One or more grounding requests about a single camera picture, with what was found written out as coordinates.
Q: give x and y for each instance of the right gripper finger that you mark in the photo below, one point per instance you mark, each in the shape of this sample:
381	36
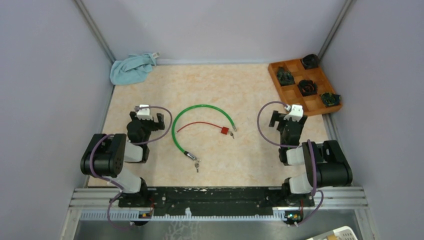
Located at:
276	117
300	118

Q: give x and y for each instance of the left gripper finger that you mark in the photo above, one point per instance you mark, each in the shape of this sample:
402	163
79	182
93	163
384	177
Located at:
160	124
133	116

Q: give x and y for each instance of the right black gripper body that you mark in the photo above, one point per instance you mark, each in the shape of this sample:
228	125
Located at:
281	128

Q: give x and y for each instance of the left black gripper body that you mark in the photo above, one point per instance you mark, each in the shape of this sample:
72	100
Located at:
148	125

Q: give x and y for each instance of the green cable lock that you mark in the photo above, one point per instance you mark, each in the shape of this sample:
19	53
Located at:
173	131

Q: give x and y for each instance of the red cable padlock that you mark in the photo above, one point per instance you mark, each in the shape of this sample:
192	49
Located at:
223	130

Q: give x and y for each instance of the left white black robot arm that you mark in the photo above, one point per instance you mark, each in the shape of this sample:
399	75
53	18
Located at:
105	156

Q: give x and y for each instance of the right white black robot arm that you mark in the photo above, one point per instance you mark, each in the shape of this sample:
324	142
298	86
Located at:
325	163

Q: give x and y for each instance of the dark orange flower centre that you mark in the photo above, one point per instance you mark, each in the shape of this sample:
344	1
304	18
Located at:
307	87

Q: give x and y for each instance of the dark green flower right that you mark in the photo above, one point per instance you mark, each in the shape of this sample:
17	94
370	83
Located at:
330	99

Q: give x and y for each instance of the dark green flower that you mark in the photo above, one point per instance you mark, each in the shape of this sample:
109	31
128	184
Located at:
330	99
284	77

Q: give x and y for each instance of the orange wooden compartment tray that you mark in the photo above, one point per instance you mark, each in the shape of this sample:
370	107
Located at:
291	94

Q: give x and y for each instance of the dark green flower left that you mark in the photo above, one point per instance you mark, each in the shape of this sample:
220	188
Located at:
284	77

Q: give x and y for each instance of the light blue cloth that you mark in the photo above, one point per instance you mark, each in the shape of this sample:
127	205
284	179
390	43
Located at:
134	69

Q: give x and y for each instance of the dark flower top corner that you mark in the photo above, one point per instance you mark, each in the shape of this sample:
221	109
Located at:
310	61

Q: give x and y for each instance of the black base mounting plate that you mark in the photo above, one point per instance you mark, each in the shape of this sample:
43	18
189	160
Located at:
214	201

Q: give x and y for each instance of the white plastic basket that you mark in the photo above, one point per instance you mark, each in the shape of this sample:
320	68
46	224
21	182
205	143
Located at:
341	233

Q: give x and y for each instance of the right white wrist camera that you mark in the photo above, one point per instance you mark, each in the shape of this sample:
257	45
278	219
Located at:
294	112

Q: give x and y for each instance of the aluminium frame rail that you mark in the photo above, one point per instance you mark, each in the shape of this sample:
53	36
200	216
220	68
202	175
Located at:
101	203

